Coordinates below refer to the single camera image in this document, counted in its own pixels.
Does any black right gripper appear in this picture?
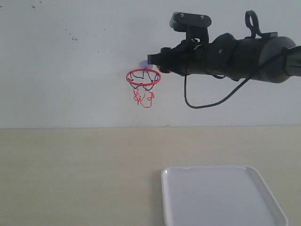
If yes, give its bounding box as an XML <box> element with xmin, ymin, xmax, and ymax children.
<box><xmin>147</xmin><ymin>40</ymin><xmax>213</xmax><ymax>76</ymax></box>

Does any small orange basketball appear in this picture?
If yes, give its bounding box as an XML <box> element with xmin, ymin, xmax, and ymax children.
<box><xmin>157</xmin><ymin>66</ymin><xmax>171</xmax><ymax>73</ymax></box>

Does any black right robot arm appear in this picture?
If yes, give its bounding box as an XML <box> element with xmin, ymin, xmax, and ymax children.
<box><xmin>148</xmin><ymin>33</ymin><xmax>301</xmax><ymax>83</ymax></box>

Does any red mini basketball hoop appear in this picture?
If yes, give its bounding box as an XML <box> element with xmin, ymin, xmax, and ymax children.
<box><xmin>126</xmin><ymin>68</ymin><xmax>161</xmax><ymax>108</ymax></box>

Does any white rectangular plastic tray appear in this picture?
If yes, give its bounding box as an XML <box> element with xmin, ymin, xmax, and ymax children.
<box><xmin>161</xmin><ymin>166</ymin><xmax>289</xmax><ymax>226</ymax></box>

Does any clear suction cup mount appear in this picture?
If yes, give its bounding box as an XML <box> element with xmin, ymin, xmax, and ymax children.
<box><xmin>139</xmin><ymin>60</ymin><xmax>153</xmax><ymax>70</ymax></box>

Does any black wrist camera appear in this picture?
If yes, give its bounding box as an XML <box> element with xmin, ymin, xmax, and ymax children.
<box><xmin>169</xmin><ymin>12</ymin><xmax>212</xmax><ymax>44</ymax></box>

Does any black camera cable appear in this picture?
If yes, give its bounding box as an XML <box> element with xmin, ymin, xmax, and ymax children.
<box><xmin>183</xmin><ymin>9</ymin><xmax>286</xmax><ymax>109</ymax></box>

